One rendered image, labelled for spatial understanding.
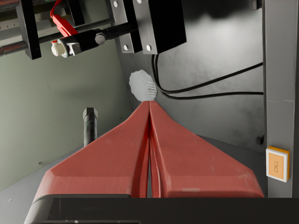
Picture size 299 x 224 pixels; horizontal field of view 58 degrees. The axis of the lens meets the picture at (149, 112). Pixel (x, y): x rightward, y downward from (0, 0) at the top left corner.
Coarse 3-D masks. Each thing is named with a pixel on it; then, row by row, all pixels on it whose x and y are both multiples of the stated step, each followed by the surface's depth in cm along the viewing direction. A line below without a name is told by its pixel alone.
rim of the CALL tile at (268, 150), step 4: (268, 148) 40; (272, 152) 40; (276, 152) 39; (280, 152) 39; (268, 156) 41; (284, 156) 39; (268, 160) 41; (284, 160) 39; (268, 164) 41; (284, 164) 39; (268, 168) 42; (284, 168) 39; (268, 172) 42; (284, 172) 40; (272, 176) 42; (284, 176) 40; (284, 180) 40
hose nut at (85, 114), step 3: (87, 108) 40; (90, 108) 40; (93, 108) 40; (84, 111) 41; (87, 111) 40; (90, 111) 40; (93, 111) 40; (96, 111) 41; (84, 114) 40; (87, 114) 39; (90, 114) 39; (93, 114) 39; (96, 114) 40; (84, 117) 40; (96, 117) 40; (84, 120) 40
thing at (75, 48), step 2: (72, 44) 36; (74, 44) 36; (76, 44) 36; (72, 46) 36; (74, 46) 36; (76, 46) 36; (78, 46) 36; (72, 48) 36; (74, 48) 36; (76, 48) 36; (78, 48) 36; (72, 50) 36; (74, 50) 36; (76, 50) 36; (78, 50) 36; (80, 50) 37; (74, 52) 36; (76, 52) 36; (78, 52) 37; (80, 52) 37; (74, 54) 36; (76, 54) 36
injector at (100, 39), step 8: (120, 24) 45; (128, 24) 46; (136, 24) 47; (80, 32) 41; (88, 32) 41; (96, 32) 42; (104, 32) 43; (112, 32) 44; (120, 32) 45; (128, 32) 46; (64, 40) 38; (72, 40) 39; (80, 40) 40; (88, 40) 40; (96, 40) 40; (104, 40) 40; (88, 48) 41; (64, 56) 40
